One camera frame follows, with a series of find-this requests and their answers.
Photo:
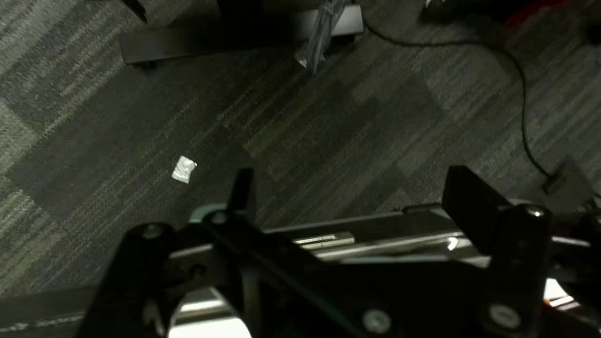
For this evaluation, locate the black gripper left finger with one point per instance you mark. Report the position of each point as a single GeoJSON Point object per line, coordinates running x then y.
{"type": "Point", "coordinates": [143, 274]}

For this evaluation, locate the black table base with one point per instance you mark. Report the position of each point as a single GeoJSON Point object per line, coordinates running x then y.
{"type": "Point", "coordinates": [207, 37]}

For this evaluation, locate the black power plug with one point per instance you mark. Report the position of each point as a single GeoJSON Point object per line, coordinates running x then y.
{"type": "Point", "coordinates": [565, 180]}

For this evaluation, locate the white paper scrap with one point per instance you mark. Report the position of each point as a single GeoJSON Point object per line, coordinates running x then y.
{"type": "Point", "coordinates": [184, 169]}

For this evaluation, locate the grey tool drawer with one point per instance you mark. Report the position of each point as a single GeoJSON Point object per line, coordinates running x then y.
{"type": "Point", "coordinates": [376, 223]}

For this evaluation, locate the silver metal post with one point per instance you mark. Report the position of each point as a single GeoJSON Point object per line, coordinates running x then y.
{"type": "Point", "coordinates": [321, 34]}

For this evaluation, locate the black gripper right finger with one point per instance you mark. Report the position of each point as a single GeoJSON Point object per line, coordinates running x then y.
{"type": "Point", "coordinates": [518, 263]}

